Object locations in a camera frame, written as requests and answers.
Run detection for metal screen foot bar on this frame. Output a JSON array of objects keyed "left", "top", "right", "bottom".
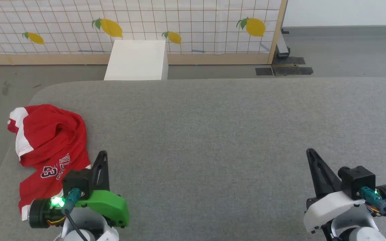
[{"left": 275, "top": 29, "right": 291, "bottom": 60}]

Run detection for lemon print partition screen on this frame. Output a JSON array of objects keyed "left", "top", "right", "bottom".
[{"left": 0, "top": 0, "right": 288, "bottom": 65}]

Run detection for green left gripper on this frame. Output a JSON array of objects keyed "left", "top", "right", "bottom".
[{"left": 28, "top": 151, "right": 130, "bottom": 229}]

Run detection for black floor tape strip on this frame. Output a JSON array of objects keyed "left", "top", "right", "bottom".
[{"left": 273, "top": 57, "right": 306, "bottom": 66}]

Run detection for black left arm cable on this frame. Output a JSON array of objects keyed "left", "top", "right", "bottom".
[{"left": 61, "top": 188, "right": 89, "bottom": 241}]

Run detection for grey fabric sofa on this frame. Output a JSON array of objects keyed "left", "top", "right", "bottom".
[{"left": 0, "top": 78, "right": 386, "bottom": 241}]

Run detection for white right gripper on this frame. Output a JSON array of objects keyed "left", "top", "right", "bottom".
[{"left": 303, "top": 148, "right": 386, "bottom": 234}]

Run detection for long black floor tape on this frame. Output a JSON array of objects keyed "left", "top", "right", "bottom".
[{"left": 272, "top": 65, "right": 314, "bottom": 76}]

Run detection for white rectangular box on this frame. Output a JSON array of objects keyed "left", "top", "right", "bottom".
[{"left": 104, "top": 40, "right": 169, "bottom": 81}]

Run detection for red white sports shorts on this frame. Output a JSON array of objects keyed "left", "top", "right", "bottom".
[{"left": 7, "top": 104, "right": 91, "bottom": 221}]

